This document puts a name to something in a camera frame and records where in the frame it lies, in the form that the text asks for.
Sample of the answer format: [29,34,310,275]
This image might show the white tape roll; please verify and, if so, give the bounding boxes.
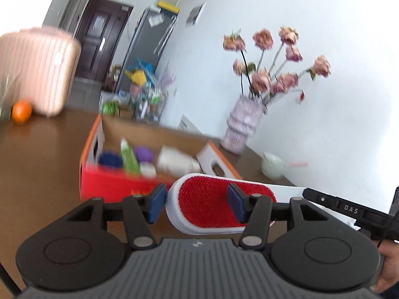
[139,161,157,179]

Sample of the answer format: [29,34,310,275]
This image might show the green spray bottle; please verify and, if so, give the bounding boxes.
[120,138,140,175]

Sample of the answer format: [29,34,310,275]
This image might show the purple gear-shaped cap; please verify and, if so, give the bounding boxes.
[133,146,154,163]

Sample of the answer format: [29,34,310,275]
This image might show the blue gear-shaped cap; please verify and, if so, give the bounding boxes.
[98,151,123,169]

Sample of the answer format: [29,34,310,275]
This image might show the white lint brush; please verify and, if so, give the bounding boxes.
[165,172,357,236]

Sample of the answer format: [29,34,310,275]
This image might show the white plastic pill jar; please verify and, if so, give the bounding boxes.
[156,146,201,178]

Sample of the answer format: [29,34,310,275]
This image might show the person's hand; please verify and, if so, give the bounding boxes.
[375,240,399,294]

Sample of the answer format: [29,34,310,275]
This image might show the pale green bowl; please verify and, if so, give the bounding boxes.
[260,152,285,180]

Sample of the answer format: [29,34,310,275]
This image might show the red cardboard box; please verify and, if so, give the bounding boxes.
[79,115,242,203]

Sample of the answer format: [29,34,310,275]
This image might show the pink textured vase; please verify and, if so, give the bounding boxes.
[220,96,264,154]

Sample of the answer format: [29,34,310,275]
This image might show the dried pink roses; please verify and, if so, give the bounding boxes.
[222,26,331,108]

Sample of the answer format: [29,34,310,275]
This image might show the yellow watering can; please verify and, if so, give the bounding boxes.
[124,70,147,86]

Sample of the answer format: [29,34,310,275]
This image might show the orange fruit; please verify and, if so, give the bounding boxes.
[11,101,32,124]

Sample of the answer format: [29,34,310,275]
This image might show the pink suitcase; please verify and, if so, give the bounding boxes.
[1,26,81,117]

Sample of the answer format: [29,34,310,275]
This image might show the grey refrigerator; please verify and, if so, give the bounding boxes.
[116,7,178,92]

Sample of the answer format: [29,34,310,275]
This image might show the dark brown door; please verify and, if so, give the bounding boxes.
[76,0,133,82]

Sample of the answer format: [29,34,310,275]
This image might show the yellow box on refrigerator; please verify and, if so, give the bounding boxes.
[156,0,180,14]

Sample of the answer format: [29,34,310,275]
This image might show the white panel against wall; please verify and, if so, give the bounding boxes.
[179,115,201,135]

